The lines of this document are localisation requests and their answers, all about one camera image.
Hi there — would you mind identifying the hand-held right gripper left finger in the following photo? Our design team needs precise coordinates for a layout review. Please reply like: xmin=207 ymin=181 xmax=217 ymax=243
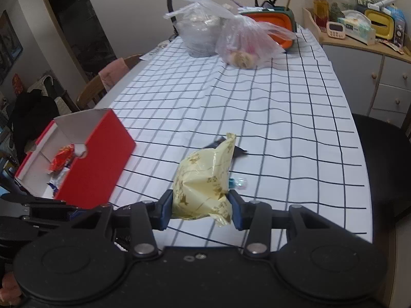
xmin=69 ymin=189 xmax=175 ymax=259

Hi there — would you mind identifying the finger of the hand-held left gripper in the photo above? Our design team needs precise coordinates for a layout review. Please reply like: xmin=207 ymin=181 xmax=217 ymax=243
xmin=66 ymin=204 xmax=97 ymax=224

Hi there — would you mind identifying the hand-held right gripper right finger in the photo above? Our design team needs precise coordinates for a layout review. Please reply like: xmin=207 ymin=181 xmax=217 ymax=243
xmin=228 ymin=189 xmax=328 ymax=259

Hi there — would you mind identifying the white blue snack packet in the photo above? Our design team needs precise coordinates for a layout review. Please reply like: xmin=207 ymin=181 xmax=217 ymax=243
xmin=48 ymin=167 xmax=70 ymax=196

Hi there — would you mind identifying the cream patterned snack packet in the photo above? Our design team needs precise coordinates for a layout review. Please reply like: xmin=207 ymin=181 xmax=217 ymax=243
xmin=172 ymin=132 xmax=237 ymax=228

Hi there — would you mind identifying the red cardboard box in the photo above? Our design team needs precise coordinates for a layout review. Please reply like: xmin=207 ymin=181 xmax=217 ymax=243
xmin=14 ymin=108 xmax=137 ymax=211

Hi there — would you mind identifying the red snack bag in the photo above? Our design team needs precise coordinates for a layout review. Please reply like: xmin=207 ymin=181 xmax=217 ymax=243
xmin=48 ymin=144 xmax=76 ymax=175

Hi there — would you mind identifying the person's left hand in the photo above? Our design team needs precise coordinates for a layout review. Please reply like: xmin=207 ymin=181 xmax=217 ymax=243
xmin=0 ymin=271 xmax=22 ymax=307

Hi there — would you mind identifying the small clear-wrapped candy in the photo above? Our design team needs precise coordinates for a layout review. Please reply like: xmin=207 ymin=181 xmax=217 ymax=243
xmin=229 ymin=177 xmax=249 ymax=190

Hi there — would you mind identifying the small black snack packet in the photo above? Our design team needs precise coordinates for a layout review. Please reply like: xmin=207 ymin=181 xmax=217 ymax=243
xmin=201 ymin=136 xmax=249 ymax=158

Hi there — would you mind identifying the black clothing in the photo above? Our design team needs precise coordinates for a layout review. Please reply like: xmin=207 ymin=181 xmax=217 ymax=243
xmin=8 ymin=89 xmax=61 ymax=165

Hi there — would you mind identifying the white checked tablecloth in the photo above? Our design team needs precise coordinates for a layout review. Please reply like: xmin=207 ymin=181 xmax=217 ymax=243
xmin=93 ymin=27 xmax=375 ymax=254

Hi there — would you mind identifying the wooden chair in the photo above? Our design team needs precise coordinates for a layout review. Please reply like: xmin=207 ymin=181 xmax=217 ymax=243
xmin=76 ymin=53 xmax=145 ymax=111

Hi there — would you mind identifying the red hanging ornament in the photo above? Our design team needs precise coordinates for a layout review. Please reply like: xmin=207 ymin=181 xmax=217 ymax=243
xmin=12 ymin=74 xmax=25 ymax=95

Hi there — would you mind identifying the black chair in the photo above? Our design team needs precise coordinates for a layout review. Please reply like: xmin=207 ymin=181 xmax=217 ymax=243
xmin=351 ymin=113 xmax=411 ymax=223

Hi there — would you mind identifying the pinkish clear plastic bag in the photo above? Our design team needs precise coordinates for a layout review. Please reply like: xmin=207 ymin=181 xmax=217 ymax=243
xmin=215 ymin=14 xmax=298 ymax=70

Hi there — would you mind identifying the beige wooden cabinet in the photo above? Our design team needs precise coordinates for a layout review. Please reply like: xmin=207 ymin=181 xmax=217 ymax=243
xmin=302 ymin=6 xmax=411 ymax=129

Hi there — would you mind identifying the orange collapsible basin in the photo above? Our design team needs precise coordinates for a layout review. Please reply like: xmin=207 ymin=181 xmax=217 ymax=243
xmin=239 ymin=6 xmax=298 ymax=54

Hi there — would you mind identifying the white kitchen timer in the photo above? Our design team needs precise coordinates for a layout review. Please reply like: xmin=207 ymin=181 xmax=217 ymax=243
xmin=326 ymin=21 xmax=347 ymax=39

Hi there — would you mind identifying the green white tissue pack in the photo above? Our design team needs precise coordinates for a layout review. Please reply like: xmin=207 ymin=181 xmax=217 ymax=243
xmin=337 ymin=9 xmax=376 ymax=46

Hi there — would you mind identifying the yellow liquid bottle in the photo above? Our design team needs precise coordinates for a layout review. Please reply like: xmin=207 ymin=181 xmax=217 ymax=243
xmin=313 ymin=0 xmax=330 ymax=28

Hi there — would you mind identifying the yellow box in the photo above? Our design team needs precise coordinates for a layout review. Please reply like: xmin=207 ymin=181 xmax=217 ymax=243
xmin=364 ymin=8 xmax=396 ymax=41

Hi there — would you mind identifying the framed wall picture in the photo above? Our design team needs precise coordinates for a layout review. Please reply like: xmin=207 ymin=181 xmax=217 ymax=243
xmin=0 ymin=9 xmax=24 ymax=84

